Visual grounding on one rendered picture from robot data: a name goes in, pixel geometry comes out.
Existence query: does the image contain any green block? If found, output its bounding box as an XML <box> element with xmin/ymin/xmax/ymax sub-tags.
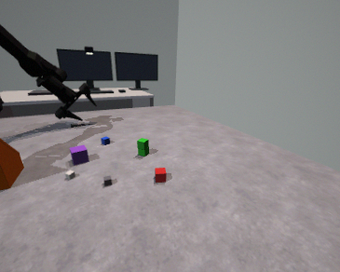
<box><xmin>137</xmin><ymin>138</ymin><xmax>149</xmax><ymax>150</ymax></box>
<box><xmin>138</xmin><ymin>146</ymin><xmax>149</xmax><ymax>156</ymax></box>

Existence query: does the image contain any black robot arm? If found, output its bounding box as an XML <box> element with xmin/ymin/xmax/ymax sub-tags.
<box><xmin>0</xmin><ymin>25</ymin><xmax>67</xmax><ymax>93</ymax></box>

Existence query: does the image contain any small white block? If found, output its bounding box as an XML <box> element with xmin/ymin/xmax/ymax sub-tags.
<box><xmin>65</xmin><ymin>171</ymin><xmax>75</xmax><ymax>180</ymax></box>

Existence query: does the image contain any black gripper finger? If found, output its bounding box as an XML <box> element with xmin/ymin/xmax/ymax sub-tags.
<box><xmin>85</xmin><ymin>90</ymin><xmax>97</xmax><ymax>106</ymax></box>
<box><xmin>63</xmin><ymin>110</ymin><xmax>83</xmax><ymax>121</ymax></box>

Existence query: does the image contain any purple cube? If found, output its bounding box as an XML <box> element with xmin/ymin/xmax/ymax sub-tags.
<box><xmin>70</xmin><ymin>145</ymin><xmax>89</xmax><ymax>166</ymax></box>

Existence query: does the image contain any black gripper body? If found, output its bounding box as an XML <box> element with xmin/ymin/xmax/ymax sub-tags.
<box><xmin>53</xmin><ymin>83</ymin><xmax>90</xmax><ymax>119</ymax></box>

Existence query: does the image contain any small blue block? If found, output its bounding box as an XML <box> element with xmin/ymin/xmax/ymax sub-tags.
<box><xmin>101</xmin><ymin>137</ymin><xmax>110</xmax><ymax>145</ymax></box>

